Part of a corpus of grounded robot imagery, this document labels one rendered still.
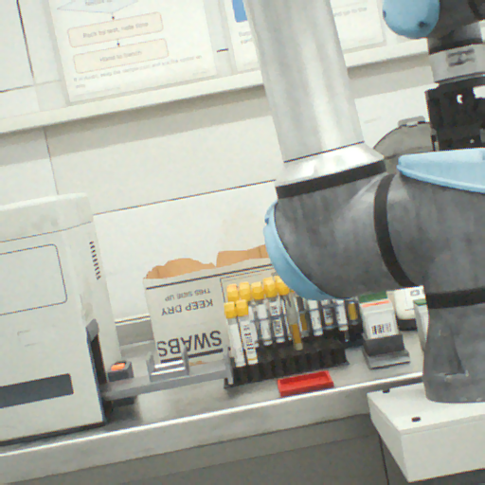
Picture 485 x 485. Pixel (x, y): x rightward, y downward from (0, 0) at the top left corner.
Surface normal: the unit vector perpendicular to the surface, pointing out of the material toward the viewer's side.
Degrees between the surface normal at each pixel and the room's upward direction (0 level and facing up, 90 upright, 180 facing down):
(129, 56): 94
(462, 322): 69
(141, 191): 90
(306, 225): 93
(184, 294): 97
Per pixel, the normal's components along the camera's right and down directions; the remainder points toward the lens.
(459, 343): -0.70, -0.18
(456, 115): -0.07, 0.08
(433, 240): -0.58, 0.22
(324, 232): -0.42, 0.11
